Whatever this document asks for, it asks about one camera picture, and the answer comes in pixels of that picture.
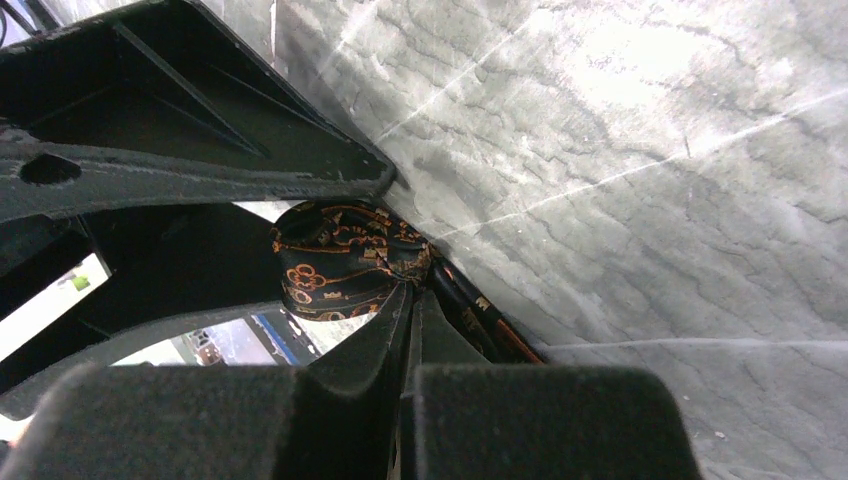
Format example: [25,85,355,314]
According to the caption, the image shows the black orange key-pattern tie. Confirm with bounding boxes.
[270,201,543,363]

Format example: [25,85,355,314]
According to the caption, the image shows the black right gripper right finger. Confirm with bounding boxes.
[399,293,701,479]

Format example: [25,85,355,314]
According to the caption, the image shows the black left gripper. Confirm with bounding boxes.
[1,1,395,420]

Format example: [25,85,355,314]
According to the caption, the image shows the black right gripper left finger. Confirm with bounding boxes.
[1,285,412,479]

